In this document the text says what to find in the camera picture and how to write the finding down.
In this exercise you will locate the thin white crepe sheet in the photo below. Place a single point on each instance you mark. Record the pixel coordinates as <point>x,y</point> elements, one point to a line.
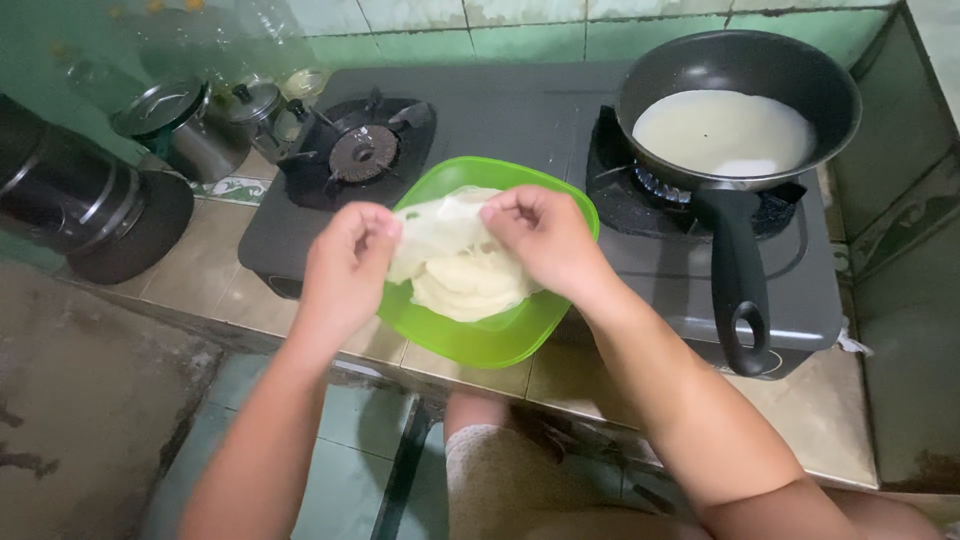
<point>442,225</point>

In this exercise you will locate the person's right hand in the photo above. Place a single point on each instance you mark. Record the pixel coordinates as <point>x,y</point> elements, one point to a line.
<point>551,240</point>

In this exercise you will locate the clear plastic bottle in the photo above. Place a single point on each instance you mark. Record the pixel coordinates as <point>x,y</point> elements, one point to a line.
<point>225,37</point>

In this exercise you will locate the steel pot with lid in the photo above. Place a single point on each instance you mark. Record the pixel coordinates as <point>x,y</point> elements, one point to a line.
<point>180,127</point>

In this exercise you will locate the white batter crepe in pan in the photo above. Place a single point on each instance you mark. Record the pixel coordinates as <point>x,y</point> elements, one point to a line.
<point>724,133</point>

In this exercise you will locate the stack of white crepes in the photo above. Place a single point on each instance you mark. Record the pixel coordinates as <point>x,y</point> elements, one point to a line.
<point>469,289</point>

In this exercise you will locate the person's left hand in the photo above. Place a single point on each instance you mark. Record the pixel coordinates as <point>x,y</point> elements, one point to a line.
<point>341,274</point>

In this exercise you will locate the black frying pan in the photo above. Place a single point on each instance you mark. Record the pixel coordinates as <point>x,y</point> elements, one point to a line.
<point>739,105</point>

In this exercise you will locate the person's left fingers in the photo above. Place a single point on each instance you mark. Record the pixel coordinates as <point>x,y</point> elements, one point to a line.
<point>375,225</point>

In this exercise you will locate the black two-burner gas stove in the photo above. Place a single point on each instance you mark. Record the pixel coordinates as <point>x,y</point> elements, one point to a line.
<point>525,120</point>

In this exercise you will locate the green square plastic bowl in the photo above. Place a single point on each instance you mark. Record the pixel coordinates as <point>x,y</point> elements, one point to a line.
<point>487,330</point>

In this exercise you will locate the small steel kettle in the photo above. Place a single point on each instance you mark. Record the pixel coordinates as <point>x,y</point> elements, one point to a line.
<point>262,112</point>

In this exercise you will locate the large black pot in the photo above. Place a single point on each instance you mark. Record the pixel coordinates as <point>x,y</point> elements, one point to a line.
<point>75,202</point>

